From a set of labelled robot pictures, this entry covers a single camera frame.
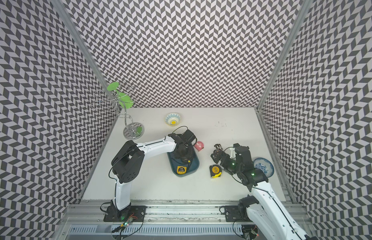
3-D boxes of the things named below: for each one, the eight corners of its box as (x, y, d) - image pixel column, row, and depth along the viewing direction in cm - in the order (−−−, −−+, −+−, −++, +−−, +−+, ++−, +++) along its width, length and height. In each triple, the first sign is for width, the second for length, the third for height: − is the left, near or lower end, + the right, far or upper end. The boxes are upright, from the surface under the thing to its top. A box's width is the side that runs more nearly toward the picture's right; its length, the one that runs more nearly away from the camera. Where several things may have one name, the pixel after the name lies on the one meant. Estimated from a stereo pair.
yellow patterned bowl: (164, 126, 109) (163, 123, 106) (166, 115, 115) (165, 112, 113) (180, 126, 109) (179, 123, 106) (181, 115, 115) (180, 112, 113)
